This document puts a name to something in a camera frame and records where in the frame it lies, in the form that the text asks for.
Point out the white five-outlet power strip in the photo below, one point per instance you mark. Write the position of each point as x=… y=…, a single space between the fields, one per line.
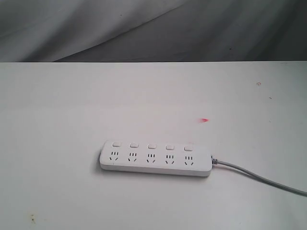
x=158 y=158

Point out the grey backdrop cloth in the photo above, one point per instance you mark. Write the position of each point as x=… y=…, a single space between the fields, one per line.
x=152 y=30

